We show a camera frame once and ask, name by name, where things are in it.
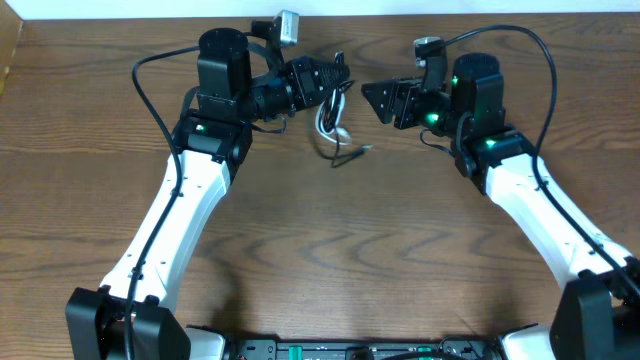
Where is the black USB cable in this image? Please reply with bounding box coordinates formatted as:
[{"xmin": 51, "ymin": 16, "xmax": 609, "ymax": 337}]
[{"xmin": 307, "ymin": 49, "xmax": 374, "ymax": 169}]

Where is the white USB cable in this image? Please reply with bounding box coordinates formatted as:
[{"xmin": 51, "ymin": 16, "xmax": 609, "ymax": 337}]
[{"xmin": 314, "ymin": 87, "xmax": 353, "ymax": 146}]

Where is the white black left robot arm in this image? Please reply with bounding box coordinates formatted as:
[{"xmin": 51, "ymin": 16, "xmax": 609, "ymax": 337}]
[{"xmin": 65, "ymin": 21, "xmax": 350, "ymax": 359}]

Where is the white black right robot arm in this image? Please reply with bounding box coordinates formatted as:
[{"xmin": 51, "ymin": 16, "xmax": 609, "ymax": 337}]
[{"xmin": 361, "ymin": 53, "xmax": 639, "ymax": 359}]

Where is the black right camera cable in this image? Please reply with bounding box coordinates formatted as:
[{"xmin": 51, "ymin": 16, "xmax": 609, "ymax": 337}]
[{"xmin": 439, "ymin": 24, "xmax": 640, "ymax": 296}]

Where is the black camera cable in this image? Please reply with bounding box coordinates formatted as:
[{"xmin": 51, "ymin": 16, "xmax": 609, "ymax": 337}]
[
  {"xmin": 439, "ymin": 24, "xmax": 640, "ymax": 296},
  {"xmin": 122, "ymin": 44, "xmax": 201, "ymax": 360}
]

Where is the black left camera cable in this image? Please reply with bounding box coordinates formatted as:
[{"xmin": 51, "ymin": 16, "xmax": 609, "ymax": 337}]
[{"xmin": 122, "ymin": 44, "xmax": 201, "ymax": 360}]

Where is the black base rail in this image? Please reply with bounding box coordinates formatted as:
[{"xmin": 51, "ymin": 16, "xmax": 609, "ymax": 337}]
[{"xmin": 221, "ymin": 336, "xmax": 504, "ymax": 360}]

